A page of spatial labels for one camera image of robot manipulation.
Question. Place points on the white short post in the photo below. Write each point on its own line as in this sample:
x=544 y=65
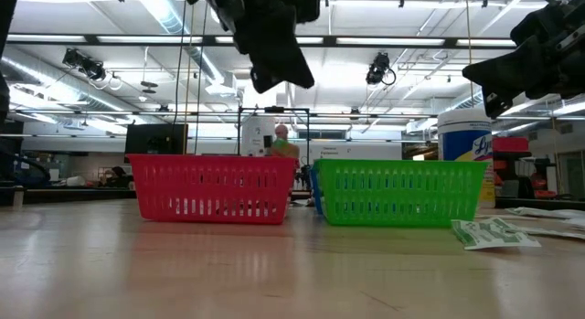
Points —
x=18 y=198

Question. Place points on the black distant rig frame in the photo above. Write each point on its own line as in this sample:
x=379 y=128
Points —
x=274 y=109

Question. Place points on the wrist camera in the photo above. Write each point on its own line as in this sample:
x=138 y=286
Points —
x=548 y=22
x=307 y=3

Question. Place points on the blue plastic basket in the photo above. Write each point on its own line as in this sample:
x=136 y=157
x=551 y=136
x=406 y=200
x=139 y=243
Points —
x=316 y=191

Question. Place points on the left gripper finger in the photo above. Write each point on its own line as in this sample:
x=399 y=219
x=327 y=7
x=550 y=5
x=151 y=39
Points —
x=262 y=83
x=274 y=45

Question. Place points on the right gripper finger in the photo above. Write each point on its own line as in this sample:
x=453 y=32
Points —
x=503 y=67

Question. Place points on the person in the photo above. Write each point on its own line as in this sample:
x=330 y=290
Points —
x=285 y=149
x=120 y=177

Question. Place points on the white roll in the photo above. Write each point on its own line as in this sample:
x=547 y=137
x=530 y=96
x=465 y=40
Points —
x=77 y=181

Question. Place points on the black background bench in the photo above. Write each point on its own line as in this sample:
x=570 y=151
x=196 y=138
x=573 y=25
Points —
x=68 y=194

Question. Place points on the black and red machine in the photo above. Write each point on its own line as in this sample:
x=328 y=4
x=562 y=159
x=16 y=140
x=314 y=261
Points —
x=545 y=184

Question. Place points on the white bandage wrapper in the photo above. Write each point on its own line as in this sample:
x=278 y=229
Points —
x=576 y=222

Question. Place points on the black side table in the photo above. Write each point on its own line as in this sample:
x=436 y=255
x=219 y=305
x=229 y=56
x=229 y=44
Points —
x=539 y=203

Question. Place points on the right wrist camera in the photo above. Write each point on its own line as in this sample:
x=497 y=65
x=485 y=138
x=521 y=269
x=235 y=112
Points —
x=548 y=22

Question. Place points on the white packets on right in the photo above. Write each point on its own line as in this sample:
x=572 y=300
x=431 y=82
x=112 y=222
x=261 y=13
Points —
x=557 y=232

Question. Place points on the white alcohol pad packet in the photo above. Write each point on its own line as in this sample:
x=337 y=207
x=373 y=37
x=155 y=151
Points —
x=301 y=202

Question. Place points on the black ceiling camera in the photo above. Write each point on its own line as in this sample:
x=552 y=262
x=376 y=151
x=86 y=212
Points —
x=84 y=63
x=377 y=70

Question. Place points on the white LED light strip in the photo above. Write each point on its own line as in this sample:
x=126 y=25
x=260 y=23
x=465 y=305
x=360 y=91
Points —
x=45 y=38
x=148 y=39
x=484 y=42
x=311 y=39
x=390 y=41

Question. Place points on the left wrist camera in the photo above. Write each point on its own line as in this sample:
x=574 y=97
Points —
x=307 y=3

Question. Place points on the red plastic basket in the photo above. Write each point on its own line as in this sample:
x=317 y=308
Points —
x=210 y=166

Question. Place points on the white cabinet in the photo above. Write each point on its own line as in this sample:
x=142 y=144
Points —
x=251 y=136

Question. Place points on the green plastic basket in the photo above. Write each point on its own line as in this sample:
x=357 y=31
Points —
x=397 y=166

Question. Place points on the black monitor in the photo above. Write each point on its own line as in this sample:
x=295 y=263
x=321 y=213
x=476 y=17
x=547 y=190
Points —
x=155 y=138

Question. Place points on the disinfecting wipes canister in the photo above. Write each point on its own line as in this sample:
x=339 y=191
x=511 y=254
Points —
x=461 y=145

